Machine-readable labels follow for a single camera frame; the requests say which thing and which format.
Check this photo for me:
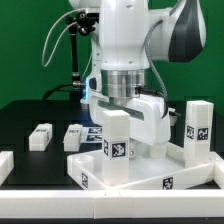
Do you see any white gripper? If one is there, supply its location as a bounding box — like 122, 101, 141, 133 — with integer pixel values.
89, 93, 171, 146

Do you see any white desk top tray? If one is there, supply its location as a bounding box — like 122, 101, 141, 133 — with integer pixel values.
67, 143, 224, 190

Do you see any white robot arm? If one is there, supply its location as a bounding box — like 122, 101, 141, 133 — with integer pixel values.
69, 0, 206, 146

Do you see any fiducial marker sheet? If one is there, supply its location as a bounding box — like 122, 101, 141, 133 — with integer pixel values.
81, 127, 102, 144

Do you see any white left barrier block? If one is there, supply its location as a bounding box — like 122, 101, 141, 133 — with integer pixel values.
0, 151, 14, 186

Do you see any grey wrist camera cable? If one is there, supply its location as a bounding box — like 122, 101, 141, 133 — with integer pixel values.
136, 18, 171, 119

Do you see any white front barrier wall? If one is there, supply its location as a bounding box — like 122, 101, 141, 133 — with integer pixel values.
0, 190, 224, 219

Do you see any black base cable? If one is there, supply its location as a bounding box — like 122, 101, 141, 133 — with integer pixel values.
42, 82, 84, 101

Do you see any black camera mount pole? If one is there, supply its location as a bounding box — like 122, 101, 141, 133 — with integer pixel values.
65, 12, 95, 91

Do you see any silver depth camera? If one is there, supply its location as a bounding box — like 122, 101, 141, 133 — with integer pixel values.
86, 8, 99, 22

